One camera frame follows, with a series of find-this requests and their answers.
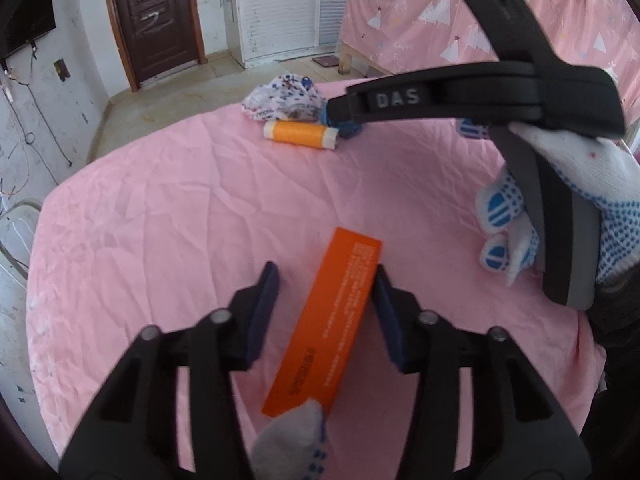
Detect white plastic chair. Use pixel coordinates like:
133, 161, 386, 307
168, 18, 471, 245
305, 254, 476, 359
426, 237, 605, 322
0, 200, 43, 281

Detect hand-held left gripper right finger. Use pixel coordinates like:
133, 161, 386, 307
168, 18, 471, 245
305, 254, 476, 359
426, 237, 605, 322
372, 264, 591, 480

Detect pink printed bed sheet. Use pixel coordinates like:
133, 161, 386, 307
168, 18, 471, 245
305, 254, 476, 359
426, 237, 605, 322
340, 0, 640, 156

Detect white louvered cabinet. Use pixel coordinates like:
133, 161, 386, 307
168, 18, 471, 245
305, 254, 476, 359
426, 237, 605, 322
227, 0, 351, 70

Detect black hanging cable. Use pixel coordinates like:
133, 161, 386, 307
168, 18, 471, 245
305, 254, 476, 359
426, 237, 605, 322
0, 57, 73, 186

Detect orange thread spool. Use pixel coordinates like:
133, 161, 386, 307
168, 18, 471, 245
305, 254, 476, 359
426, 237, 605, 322
263, 120, 340, 152

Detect white patterned crumpled wrapper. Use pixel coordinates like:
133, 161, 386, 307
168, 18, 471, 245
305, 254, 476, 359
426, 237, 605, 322
241, 74, 328, 123

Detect person's left hand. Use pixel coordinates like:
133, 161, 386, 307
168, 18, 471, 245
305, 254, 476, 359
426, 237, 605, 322
249, 397, 328, 480

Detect orange cardboard box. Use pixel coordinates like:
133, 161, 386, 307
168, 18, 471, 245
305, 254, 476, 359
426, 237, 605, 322
261, 226, 383, 418

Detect pink tablecloth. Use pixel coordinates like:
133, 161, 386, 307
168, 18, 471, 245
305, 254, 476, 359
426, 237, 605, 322
25, 77, 608, 480

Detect black wall television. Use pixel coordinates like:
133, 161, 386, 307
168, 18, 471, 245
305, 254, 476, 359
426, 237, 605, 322
0, 0, 57, 61

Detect wooden bed frame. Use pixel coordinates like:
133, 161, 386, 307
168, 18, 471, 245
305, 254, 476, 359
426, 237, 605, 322
337, 40, 396, 80

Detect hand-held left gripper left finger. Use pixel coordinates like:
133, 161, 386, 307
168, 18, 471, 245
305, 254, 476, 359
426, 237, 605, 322
59, 260, 280, 480

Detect dark brown door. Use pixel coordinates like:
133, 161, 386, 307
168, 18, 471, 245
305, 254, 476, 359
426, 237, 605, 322
100, 0, 207, 93

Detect person's right hand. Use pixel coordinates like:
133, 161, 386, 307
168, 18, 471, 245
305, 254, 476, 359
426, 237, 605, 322
457, 117, 640, 288

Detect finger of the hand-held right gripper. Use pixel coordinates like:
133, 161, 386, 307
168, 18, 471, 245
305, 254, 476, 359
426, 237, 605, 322
326, 85, 368, 125

